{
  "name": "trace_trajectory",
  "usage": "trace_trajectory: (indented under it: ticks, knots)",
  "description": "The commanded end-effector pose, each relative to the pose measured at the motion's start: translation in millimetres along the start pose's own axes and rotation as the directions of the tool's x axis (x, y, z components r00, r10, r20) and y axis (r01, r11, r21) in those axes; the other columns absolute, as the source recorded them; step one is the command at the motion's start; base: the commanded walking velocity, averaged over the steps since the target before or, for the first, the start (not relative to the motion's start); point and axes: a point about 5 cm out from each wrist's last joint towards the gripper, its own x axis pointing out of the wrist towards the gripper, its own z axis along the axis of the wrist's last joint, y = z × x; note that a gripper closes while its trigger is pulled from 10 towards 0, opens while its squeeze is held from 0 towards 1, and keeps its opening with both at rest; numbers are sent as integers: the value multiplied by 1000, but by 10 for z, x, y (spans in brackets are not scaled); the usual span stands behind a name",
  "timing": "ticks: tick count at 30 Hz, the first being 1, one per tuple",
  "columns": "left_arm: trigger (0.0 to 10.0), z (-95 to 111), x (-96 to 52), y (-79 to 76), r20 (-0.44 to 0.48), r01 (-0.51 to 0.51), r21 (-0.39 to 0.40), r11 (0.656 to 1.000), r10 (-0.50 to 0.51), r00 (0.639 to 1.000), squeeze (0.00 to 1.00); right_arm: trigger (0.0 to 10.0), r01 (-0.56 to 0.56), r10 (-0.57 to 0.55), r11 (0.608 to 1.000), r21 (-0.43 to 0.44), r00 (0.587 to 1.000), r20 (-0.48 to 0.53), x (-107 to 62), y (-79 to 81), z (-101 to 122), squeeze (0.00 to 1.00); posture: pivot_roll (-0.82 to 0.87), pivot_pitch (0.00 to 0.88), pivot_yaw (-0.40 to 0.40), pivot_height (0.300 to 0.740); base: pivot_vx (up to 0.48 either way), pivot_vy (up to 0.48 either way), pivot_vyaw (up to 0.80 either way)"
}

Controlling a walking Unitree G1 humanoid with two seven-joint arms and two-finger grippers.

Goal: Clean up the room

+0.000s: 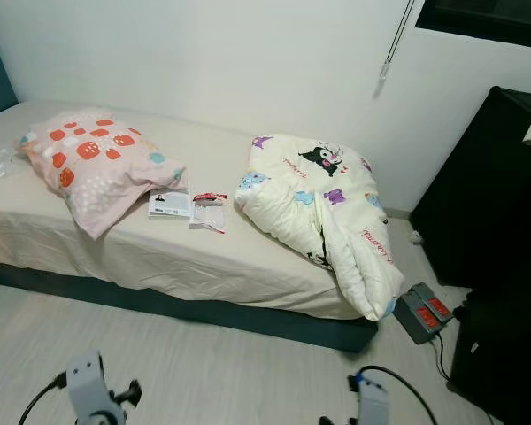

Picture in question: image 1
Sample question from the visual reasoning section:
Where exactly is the cream cartoon print duvet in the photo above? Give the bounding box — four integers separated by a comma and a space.
235, 133, 406, 321

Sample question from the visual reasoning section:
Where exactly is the black charger cable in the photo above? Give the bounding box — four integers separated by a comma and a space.
432, 305, 501, 425

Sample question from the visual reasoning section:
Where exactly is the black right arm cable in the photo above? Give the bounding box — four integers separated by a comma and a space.
358, 365, 439, 425

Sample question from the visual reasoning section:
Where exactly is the grey charger with red batteries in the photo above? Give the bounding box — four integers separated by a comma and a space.
392, 282, 455, 344

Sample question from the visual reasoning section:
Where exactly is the clear blind wand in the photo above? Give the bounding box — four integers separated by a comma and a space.
381, 0, 417, 85

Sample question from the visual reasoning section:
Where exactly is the white printed booklet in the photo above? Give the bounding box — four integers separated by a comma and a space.
149, 188, 194, 219

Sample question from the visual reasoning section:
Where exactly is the pink pillow with orange print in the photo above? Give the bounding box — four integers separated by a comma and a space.
18, 109, 189, 240

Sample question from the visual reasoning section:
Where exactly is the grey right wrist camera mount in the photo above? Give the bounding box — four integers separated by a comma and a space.
354, 370, 392, 425

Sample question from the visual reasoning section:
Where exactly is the red and white packet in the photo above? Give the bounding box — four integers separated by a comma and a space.
190, 192, 228, 234

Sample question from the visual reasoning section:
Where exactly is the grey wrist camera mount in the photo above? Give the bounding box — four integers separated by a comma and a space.
354, 370, 392, 425
65, 350, 129, 425

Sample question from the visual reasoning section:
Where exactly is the tall black cabinet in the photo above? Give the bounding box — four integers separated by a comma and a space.
410, 86, 531, 289

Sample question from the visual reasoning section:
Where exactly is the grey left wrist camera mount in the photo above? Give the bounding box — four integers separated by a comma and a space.
65, 350, 129, 425

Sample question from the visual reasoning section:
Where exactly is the dark window frame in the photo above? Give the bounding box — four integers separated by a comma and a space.
415, 0, 531, 50

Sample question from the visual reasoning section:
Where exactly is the low black cabinet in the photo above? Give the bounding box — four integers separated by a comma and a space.
449, 288, 531, 421

